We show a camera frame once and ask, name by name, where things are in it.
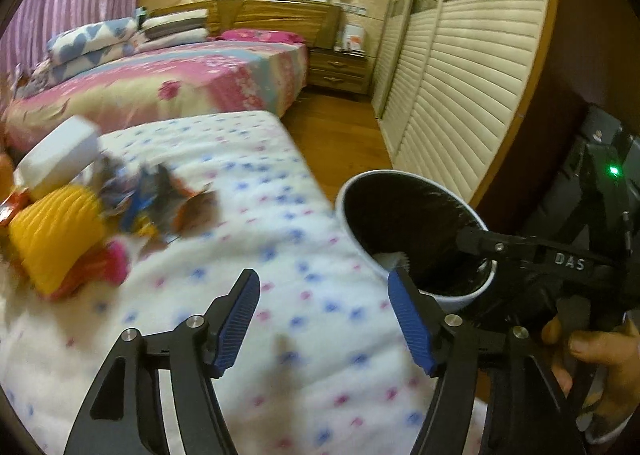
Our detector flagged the wooden nightstand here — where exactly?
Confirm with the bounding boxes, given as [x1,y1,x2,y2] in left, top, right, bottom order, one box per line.
[307,48,369,94]

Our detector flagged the pink toy hairbrush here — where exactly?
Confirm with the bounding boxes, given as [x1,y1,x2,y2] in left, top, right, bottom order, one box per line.
[49,239,130,301]

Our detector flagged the blue heart folded quilt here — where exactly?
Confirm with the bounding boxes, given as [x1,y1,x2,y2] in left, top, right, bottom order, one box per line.
[30,18,138,87]

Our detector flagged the white box on nightstand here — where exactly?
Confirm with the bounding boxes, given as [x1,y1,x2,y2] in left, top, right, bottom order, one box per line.
[342,24,366,56]

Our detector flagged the bed with pink floral sheet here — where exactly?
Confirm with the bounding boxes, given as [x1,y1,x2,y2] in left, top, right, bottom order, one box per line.
[3,40,308,153]

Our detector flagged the wooden headboard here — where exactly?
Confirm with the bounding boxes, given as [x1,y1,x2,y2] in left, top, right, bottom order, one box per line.
[149,0,343,49]

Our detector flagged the orange snack wrapper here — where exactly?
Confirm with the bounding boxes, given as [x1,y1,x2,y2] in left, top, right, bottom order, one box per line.
[0,190,32,228]

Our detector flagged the louvred wardrobe doors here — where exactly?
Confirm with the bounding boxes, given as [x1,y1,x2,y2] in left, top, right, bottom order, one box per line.
[372,0,558,205]

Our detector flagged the colourful wrapper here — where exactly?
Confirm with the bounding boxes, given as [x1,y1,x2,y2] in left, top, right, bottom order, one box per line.
[90,155,218,244]

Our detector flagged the pink pillow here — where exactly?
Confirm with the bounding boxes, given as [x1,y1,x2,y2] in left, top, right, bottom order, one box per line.
[218,28,306,45]

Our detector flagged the striped grey white pillows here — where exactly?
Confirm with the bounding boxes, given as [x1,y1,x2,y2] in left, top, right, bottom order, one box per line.
[134,9,209,52]

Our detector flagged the white foam block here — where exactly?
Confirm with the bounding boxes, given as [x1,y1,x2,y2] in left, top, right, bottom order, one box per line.
[17,116,100,198]

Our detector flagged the white dotted blanket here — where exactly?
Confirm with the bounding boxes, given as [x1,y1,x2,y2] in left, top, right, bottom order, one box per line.
[1,112,435,454]

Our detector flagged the yellow spiky ball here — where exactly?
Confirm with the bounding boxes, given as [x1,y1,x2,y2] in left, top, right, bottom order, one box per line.
[9,184,106,297]

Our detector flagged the person's right hand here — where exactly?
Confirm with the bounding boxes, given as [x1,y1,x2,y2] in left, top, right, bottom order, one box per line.
[541,315,639,444]

